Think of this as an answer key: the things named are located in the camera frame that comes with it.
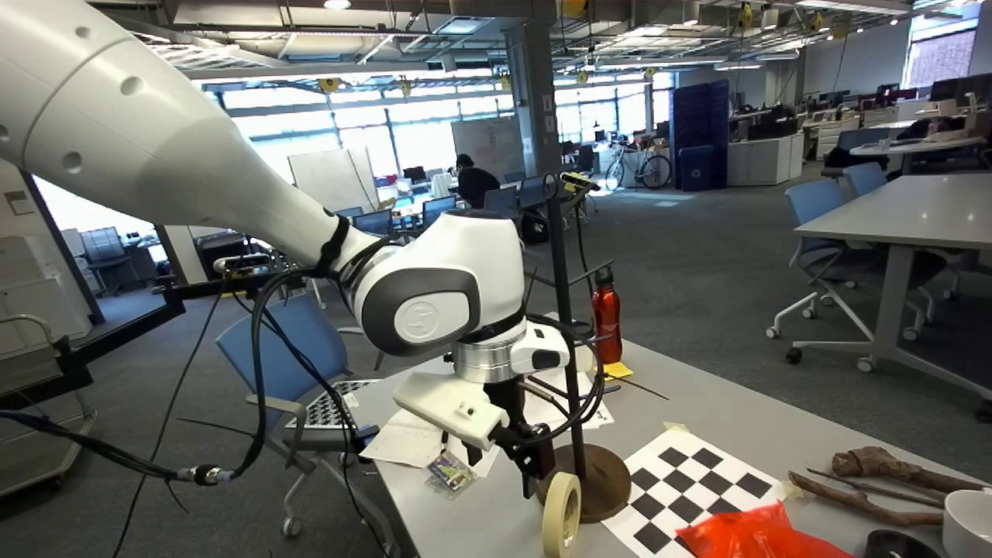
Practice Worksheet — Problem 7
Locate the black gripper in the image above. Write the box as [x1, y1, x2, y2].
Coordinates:
[479, 376, 566, 502]

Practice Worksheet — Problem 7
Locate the cream masking tape roll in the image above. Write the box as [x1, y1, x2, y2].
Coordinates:
[538, 467, 590, 555]

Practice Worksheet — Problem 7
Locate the black pole rack wooden base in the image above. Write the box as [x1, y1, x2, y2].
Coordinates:
[532, 168, 635, 526]

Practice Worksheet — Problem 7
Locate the white folded paper sheet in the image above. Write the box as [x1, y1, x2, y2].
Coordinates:
[355, 406, 498, 481]

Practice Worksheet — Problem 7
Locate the large-square checkerboard sheet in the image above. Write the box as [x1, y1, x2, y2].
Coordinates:
[602, 424, 788, 558]

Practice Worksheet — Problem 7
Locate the red fire extinguisher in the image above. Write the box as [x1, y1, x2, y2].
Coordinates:
[590, 263, 625, 367]

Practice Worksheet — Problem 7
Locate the small-square checker pattern board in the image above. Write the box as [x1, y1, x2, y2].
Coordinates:
[282, 376, 368, 437]

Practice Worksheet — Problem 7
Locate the orange plastic bag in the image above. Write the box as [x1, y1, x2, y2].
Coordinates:
[672, 500, 854, 558]

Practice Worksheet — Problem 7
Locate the blue office chair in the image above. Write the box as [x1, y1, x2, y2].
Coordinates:
[838, 158, 893, 200]
[763, 177, 880, 370]
[212, 291, 399, 546]

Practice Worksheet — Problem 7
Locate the seated person in black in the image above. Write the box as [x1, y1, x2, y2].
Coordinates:
[452, 152, 505, 212]

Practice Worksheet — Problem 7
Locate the brown wooden stick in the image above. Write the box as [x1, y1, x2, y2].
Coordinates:
[783, 467, 947, 529]
[828, 444, 985, 496]

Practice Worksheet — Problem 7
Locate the parked bicycle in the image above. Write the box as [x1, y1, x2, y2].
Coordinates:
[608, 141, 675, 196]

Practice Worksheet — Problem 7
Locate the white whiteboard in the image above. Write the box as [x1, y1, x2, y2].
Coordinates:
[284, 146, 381, 215]

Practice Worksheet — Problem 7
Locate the dark bowl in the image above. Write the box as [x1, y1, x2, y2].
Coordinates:
[861, 526, 943, 558]

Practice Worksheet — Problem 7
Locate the dark blue cabinet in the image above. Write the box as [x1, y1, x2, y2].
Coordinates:
[668, 78, 734, 196]

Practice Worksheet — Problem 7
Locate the grey building column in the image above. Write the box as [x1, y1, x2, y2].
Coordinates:
[502, 19, 566, 184]

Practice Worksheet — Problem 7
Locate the white low counter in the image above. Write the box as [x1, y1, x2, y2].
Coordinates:
[726, 134, 806, 190]

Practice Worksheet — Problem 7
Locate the white bowl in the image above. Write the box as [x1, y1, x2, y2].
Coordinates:
[940, 485, 992, 558]

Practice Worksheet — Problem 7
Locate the grey office table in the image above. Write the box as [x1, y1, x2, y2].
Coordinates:
[789, 168, 992, 406]

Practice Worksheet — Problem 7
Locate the white curved desk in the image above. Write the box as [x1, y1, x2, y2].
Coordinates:
[845, 97, 992, 172]

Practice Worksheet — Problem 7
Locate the white cabinet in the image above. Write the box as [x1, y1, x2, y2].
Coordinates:
[0, 158, 103, 500]

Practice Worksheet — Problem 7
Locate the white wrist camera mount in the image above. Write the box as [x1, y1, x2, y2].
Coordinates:
[390, 370, 512, 452]

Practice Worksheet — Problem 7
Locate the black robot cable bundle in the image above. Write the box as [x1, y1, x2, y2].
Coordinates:
[0, 269, 395, 558]

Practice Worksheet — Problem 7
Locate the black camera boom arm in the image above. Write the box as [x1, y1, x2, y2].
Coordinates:
[0, 261, 312, 412]

